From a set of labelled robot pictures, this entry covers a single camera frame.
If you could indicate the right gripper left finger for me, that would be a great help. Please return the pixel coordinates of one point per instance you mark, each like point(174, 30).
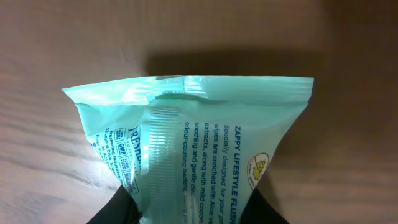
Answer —
point(121, 209)

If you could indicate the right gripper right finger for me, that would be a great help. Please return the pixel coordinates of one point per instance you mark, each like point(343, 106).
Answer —
point(259, 211)

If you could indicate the mint green wipes pack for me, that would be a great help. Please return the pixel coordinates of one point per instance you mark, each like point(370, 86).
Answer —
point(190, 149)

